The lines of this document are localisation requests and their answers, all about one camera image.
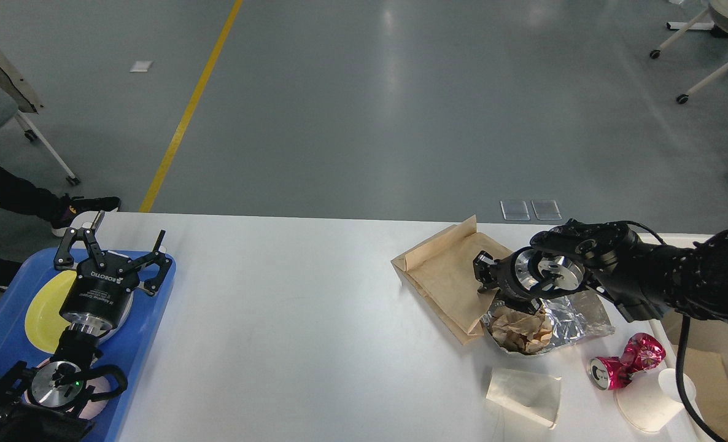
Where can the white paper napkin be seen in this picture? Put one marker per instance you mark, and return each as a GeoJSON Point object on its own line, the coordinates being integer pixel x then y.
{"type": "Point", "coordinates": [534, 396]}

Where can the large brown paper bag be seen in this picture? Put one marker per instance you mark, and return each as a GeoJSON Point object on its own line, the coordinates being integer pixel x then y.
{"type": "Point", "coordinates": [707, 371]}

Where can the clear floor plate left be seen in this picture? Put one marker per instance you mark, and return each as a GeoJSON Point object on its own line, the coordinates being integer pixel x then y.
{"type": "Point", "coordinates": [515, 210]}

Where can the foil tray with paper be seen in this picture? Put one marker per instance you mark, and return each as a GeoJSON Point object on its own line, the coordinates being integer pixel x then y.
{"type": "Point", "coordinates": [557, 323]}

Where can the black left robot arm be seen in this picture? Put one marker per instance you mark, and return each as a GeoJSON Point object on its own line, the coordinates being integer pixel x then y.
{"type": "Point", "coordinates": [82, 386]}

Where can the white paper cup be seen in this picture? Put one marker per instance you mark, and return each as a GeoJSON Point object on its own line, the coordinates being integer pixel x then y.
{"type": "Point", "coordinates": [651, 400]}

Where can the beige plastic bin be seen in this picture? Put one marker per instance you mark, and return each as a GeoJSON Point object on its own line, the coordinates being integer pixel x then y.
{"type": "Point", "coordinates": [707, 335]}

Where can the clear floor plate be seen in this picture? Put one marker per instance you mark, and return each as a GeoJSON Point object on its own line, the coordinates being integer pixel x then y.
{"type": "Point", "coordinates": [515, 210]}
{"type": "Point", "coordinates": [546, 210]}

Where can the yellow plastic plate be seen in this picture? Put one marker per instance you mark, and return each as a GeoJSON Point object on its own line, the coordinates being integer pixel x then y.
{"type": "Point", "coordinates": [43, 321]}

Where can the person in black clothes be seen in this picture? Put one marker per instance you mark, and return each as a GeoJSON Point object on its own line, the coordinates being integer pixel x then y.
{"type": "Point", "coordinates": [22, 197]}

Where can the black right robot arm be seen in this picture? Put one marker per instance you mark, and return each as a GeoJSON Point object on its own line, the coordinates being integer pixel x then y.
{"type": "Point", "coordinates": [641, 280]}

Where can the white chair base right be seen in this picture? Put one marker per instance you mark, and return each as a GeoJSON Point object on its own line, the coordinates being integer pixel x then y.
{"type": "Point", "coordinates": [711, 25]}

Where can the blue plastic tray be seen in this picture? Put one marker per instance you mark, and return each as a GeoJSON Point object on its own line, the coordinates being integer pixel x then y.
{"type": "Point", "coordinates": [128, 348]}

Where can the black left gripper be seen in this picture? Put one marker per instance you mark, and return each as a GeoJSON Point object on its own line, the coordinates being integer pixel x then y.
{"type": "Point", "coordinates": [100, 293]}

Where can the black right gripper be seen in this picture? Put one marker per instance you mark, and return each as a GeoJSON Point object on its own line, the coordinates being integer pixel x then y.
{"type": "Point", "coordinates": [516, 276]}

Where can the clear floor plate right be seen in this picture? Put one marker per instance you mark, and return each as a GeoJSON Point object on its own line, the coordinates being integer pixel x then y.
{"type": "Point", "coordinates": [546, 210]}

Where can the red object under arm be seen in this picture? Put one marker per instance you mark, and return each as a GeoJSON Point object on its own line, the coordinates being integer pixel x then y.
{"type": "Point", "coordinates": [642, 352]}

